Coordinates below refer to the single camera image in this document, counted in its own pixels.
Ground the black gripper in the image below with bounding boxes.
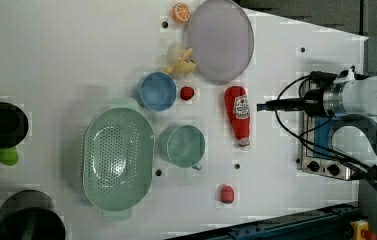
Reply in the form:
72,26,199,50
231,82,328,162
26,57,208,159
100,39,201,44
256,71,337,118

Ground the red plush ketchup bottle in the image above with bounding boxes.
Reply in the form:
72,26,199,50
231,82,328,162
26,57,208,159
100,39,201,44
224,86,250,148

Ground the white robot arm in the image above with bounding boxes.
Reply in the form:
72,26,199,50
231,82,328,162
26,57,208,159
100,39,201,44
256,68,377,161

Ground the green plastic strainer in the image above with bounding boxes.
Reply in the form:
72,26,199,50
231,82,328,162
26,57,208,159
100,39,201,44
83,98,155,222

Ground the silver toaster oven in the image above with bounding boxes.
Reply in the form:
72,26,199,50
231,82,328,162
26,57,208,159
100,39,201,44
298,81,355,181

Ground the grey round plate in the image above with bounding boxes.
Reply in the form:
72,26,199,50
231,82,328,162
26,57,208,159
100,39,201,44
187,0,254,82

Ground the red round toy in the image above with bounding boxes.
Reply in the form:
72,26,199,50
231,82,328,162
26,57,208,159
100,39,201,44
219,185,235,204

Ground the red strawberry toy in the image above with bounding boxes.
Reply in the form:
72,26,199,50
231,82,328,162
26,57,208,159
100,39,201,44
180,87,195,101

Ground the yellow plush banana toy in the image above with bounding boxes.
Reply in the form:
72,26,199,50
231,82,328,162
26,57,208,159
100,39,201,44
164,48,197,74

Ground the teal mug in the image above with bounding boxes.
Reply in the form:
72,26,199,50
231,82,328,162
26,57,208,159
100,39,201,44
158,125,206,171

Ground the blue bowl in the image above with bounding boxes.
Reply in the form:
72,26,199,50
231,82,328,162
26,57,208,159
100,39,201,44
136,71,177,112

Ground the orange slice toy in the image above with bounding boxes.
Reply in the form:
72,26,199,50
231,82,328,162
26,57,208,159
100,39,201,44
171,2,191,23

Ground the black round bowl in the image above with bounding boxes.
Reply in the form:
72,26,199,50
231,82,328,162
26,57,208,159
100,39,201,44
0,190,66,240

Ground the lime green object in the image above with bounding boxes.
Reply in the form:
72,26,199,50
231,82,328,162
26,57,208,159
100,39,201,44
0,147,18,166

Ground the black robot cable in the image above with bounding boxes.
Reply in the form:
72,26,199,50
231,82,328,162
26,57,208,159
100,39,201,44
274,74,377,234

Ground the blue metal rail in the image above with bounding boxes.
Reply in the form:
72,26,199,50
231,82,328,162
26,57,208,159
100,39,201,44
166,204,361,240

